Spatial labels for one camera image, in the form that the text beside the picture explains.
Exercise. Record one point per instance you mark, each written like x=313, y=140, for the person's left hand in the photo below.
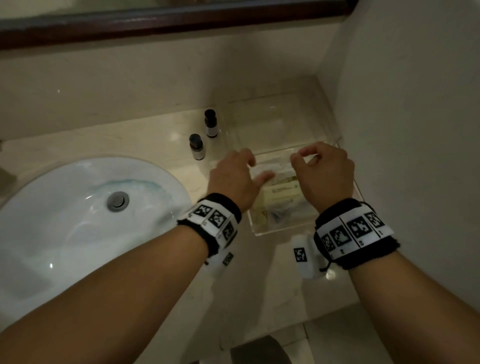
x=228, y=180

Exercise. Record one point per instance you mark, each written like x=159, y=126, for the person's right hand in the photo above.
x=330, y=176

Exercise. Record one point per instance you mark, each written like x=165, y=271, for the person's left thumb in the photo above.
x=264, y=179

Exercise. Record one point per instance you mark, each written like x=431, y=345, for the person's right thumb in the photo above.
x=296, y=165

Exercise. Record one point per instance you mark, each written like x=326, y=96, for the clear acrylic tray lid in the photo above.
x=281, y=120

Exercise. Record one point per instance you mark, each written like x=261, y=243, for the person's right forearm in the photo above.
x=412, y=311

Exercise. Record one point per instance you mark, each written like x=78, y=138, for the person's left forearm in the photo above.
x=112, y=300

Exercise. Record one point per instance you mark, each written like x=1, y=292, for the clear plastic wrapped packet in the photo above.
x=279, y=170

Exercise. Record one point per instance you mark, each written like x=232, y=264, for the cream amenity packet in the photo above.
x=283, y=191

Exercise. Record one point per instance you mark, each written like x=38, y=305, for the clear acrylic amenity tray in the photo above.
x=277, y=221

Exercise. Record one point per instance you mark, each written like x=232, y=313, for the black wristband with marker tags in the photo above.
x=352, y=234
x=213, y=221

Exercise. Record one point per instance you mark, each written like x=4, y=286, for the small dark toiletry bottle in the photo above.
x=196, y=148
x=211, y=125

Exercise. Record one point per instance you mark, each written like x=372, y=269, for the metal sink drain stopper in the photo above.
x=118, y=201

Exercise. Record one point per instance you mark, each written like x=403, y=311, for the white oval sink basin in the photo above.
x=67, y=232

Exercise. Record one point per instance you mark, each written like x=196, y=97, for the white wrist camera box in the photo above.
x=221, y=260
x=303, y=258

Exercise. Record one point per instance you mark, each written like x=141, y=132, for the dark wooden mirror frame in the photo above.
x=168, y=18

